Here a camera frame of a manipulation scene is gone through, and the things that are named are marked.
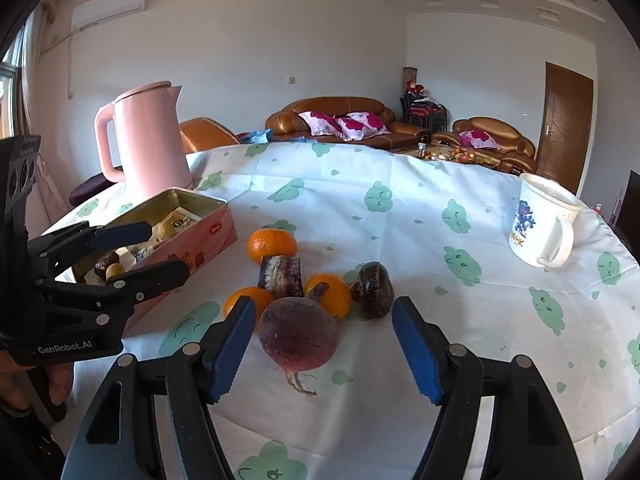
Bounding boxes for glass coffee table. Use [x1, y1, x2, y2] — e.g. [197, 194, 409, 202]
[389, 142, 503, 168]

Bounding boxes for pink metal tin box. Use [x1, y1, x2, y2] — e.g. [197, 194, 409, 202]
[54, 186, 239, 335]

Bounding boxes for pink floral cushion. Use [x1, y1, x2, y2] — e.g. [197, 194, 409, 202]
[336, 111, 392, 140]
[299, 111, 351, 138]
[459, 129, 501, 151]

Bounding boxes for blue plaid cloth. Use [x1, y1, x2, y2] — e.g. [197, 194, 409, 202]
[236, 129, 275, 145]

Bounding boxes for pink electric kettle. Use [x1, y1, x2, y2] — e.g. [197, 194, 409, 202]
[94, 81, 195, 202]

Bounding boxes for brown leather armchair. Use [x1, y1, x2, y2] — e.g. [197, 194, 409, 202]
[431, 116, 537, 176]

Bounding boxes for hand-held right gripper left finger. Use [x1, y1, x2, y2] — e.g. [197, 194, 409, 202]
[60, 295, 258, 480]

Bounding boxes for brown leather sofa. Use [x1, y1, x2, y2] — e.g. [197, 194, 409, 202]
[265, 96, 431, 148]

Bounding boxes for orange tangerine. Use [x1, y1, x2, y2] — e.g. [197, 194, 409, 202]
[247, 228, 298, 266]

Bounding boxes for dark brown mushroom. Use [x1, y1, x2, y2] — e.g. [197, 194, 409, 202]
[348, 261, 394, 320]

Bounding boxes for brown wooden door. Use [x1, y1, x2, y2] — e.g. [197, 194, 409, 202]
[541, 61, 595, 196]

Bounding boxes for small orange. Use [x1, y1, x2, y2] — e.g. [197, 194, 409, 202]
[222, 286, 276, 333]
[304, 273, 353, 320]

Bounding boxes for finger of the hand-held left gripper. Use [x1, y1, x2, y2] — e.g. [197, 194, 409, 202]
[37, 259, 192, 327]
[27, 220, 153, 282]

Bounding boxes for black television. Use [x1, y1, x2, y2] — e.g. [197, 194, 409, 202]
[617, 170, 640, 241]

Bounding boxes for person's left hand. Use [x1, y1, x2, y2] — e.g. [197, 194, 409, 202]
[0, 350, 75, 417]

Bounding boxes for white air conditioner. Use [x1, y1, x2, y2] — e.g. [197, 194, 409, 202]
[71, 0, 147, 30]

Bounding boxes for white mug with blue print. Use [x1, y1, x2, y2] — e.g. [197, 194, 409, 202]
[508, 172, 582, 268]

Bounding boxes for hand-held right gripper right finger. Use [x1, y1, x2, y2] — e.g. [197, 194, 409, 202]
[391, 296, 583, 480]

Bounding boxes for window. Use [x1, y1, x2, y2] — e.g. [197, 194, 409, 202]
[0, 25, 26, 141]

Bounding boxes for white tablecloth with green clouds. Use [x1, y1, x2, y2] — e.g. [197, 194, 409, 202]
[40, 141, 640, 480]

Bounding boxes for stacked dark chairs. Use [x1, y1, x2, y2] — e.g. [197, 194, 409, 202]
[399, 91, 447, 133]

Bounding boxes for brown leather chair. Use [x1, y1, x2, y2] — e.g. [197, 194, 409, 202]
[178, 117, 242, 155]

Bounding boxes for dark red beetroot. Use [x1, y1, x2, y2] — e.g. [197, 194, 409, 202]
[258, 282, 340, 397]

